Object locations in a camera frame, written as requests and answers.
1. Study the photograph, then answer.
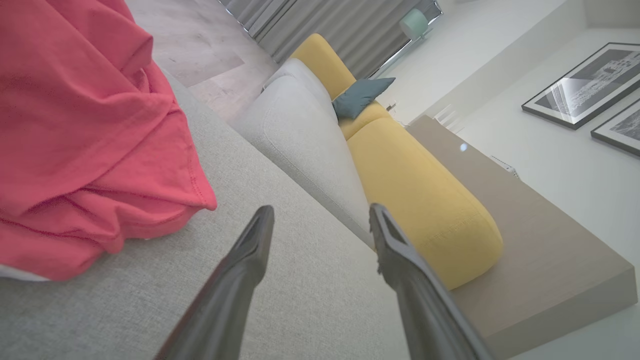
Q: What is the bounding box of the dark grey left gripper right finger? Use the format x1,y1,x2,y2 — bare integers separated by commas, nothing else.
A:
369,202,496,360

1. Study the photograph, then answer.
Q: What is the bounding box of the large black framed picture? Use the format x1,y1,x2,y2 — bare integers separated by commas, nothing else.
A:
521,42,640,131

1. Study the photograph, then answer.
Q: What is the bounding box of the white power strip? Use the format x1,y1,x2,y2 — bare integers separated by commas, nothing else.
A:
490,155,521,180

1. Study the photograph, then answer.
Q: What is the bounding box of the red jersey with white trim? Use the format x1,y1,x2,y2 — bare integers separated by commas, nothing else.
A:
0,0,218,282

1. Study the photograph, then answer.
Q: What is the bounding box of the yellow sofa back cushion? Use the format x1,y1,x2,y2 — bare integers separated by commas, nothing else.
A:
290,33,392,141
346,117,504,291

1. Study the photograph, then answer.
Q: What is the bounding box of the grey pleated curtain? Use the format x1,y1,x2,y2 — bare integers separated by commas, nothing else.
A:
220,0,443,81

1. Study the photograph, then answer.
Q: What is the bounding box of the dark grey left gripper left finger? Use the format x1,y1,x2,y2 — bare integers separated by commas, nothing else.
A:
154,205,276,360

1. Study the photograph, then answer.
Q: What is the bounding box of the light wooden ledge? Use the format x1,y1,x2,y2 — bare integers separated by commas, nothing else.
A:
405,115,639,358

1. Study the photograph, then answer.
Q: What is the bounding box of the grey sofa back cushion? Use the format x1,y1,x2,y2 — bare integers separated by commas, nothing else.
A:
227,57,376,248

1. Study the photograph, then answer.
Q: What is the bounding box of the mint green round lamp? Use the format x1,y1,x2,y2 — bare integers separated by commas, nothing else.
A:
399,8,431,42

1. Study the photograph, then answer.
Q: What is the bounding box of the teal throw pillow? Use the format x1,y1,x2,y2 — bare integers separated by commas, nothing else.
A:
332,76,397,121

